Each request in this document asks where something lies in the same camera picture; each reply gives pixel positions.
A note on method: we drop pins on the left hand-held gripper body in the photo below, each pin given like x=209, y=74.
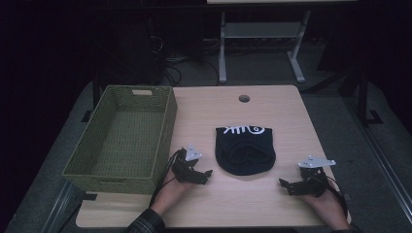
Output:
x=183, y=170

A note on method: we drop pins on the person's right hand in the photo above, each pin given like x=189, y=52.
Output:
x=327, y=207

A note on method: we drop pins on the black metal table leg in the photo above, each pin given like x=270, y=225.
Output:
x=363, y=97

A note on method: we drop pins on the green woven basket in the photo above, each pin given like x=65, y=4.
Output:
x=129, y=139

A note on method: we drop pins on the person's left hand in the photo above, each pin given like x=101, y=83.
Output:
x=169, y=194

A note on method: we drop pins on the black beanie with white print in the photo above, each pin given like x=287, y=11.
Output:
x=245, y=157

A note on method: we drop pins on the white metal stand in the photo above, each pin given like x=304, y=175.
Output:
x=262, y=30

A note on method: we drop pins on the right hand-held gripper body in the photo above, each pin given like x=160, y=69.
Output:
x=313, y=181

